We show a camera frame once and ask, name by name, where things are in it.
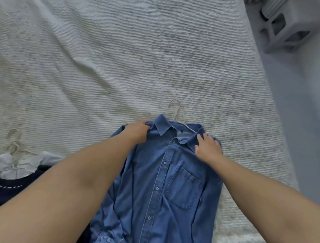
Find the person's left hand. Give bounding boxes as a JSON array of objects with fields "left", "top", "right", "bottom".
[{"left": 122, "top": 121, "right": 151, "bottom": 146}]

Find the person's right hand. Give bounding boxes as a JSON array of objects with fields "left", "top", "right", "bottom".
[{"left": 194, "top": 133, "right": 223, "bottom": 163}]

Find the pale pink hanger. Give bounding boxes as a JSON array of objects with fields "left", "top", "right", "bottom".
[{"left": 168, "top": 99, "right": 198, "bottom": 133}]

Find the blue denim shirt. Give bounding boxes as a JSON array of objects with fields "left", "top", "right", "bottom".
[{"left": 89, "top": 114, "right": 223, "bottom": 243}]

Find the white zip polo shirt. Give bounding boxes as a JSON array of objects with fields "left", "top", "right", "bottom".
[{"left": 0, "top": 151, "right": 63, "bottom": 180}]

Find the white wire hanger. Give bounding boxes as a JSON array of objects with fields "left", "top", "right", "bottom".
[
  {"left": 6, "top": 128, "right": 22, "bottom": 151},
  {"left": 0, "top": 141, "right": 38, "bottom": 173}
]

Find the navy Skechers tee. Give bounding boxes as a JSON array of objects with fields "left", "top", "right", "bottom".
[{"left": 0, "top": 165, "right": 54, "bottom": 207}]

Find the person's left forearm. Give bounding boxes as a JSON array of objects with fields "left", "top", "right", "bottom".
[{"left": 0, "top": 134, "right": 138, "bottom": 243}]

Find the person's right forearm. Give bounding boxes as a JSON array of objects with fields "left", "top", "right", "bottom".
[{"left": 210, "top": 154, "right": 320, "bottom": 243}]

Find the bed with white bedspread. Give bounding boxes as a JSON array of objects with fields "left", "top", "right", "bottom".
[{"left": 0, "top": 0, "right": 300, "bottom": 243}]

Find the white plastic stool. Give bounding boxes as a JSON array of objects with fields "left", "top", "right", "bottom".
[{"left": 259, "top": 0, "right": 320, "bottom": 53}]

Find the white cylindrical bin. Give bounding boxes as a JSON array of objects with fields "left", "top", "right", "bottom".
[{"left": 260, "top": 0, "right": 284, "bottom": 20}]

